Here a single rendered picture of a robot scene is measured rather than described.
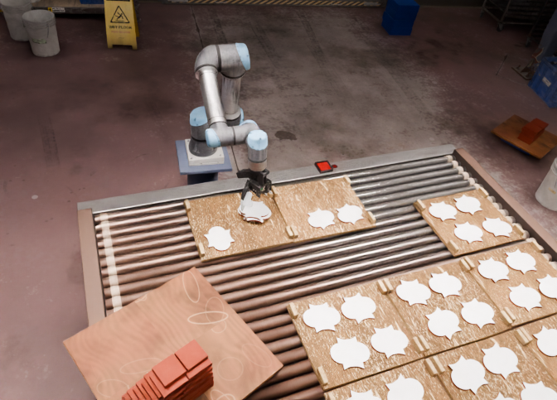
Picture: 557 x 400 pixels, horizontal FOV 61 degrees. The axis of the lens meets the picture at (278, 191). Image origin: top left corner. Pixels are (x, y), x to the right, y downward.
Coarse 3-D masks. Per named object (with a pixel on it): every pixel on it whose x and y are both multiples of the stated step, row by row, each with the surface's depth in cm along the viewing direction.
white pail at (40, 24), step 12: (24, 12) 456; (36, 12) 465; (48, 12) 466; (24, 24) 453; (36, 24) 447; (48, 24) 452; (36, 36) 456; (48, 36) 461; (36, 48) 465; (48, 48) 467
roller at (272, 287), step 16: (512, 224) 232; (384, 256) 207; (400, 256) 209; (416, 256) 212; (320, 272) 196; (336, 272) 198; (352, 272) 201; (256, 288) 187; (272, 288) 188; (288, 288) 191
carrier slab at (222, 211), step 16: (192, 208) 213; (208, 208) 214; (224, 208) 215; (272, 208) 219; (192, 224) 205; (208, 224) 206; (224, 224) 208; (240, 224) 209; (256, 224) 210; (272, 224) 211; (240, 240) 202; (256, 240) 203; (272, 240) 204; (288, 240) 205; (208, 256) 194; (224, 256) 195
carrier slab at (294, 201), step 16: (288, 192) 228; (304, 192) 229; (320, 192) 230; (336, 192) 232; (352, 192) 233; (288, 208) 220; (304, 208) 221; (320, 208) 222; (336, 208) 224; (288, 224) 212; (304, 224) 213; (336, 224) 216; (352, 224) 217; (368, 224) 218; (304, 240) 207
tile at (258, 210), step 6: (258, 204) 214; (240, 210) 210; (246, 210) 210; (252, 210) 210; (258, 210) 211; (264, 210) 211; (246, 216) 207; (252, 216) 208; (258, 216) 208; (264, 216) 210
